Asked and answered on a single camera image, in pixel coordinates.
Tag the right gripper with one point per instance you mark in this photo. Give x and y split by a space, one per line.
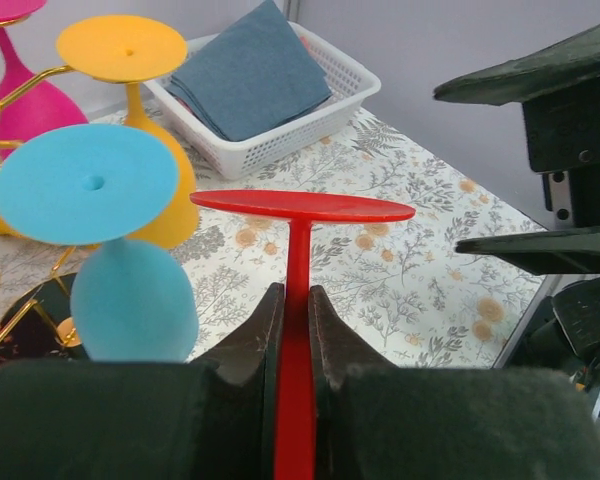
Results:
559 87

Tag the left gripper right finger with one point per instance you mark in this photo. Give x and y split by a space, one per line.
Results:
377 420

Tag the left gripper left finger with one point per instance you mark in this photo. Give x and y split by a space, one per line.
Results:
211 418

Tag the red wine glass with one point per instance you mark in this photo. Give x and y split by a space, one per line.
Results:
295 420

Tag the gold wine glass rack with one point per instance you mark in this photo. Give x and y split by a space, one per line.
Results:
15 189

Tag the teal wine glass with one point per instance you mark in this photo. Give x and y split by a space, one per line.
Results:
98 184

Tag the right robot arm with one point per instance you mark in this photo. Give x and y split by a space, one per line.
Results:
562 328

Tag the pink folded cloth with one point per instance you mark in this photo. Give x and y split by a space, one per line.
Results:
305 42

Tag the blue folded towel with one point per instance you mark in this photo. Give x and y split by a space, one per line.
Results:
253 77

